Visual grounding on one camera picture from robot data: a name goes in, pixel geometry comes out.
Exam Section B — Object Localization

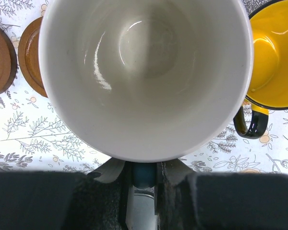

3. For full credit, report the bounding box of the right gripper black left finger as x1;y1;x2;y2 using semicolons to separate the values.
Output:
0;158;130;230

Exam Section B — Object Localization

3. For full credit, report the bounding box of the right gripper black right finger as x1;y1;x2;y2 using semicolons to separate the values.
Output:
155;159;288;230

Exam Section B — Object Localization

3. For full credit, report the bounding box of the blue mug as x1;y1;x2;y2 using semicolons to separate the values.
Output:
38;0;253;163

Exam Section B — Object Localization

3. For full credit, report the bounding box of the dark wooden coaster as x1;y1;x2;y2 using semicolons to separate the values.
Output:
18;17;47;98
0;29;17;94

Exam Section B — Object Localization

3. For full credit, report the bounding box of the yellow mug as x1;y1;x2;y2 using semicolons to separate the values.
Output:
233;0;288;139

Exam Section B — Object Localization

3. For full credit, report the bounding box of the floral tablecloth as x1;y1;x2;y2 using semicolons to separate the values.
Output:
0;0;288;173

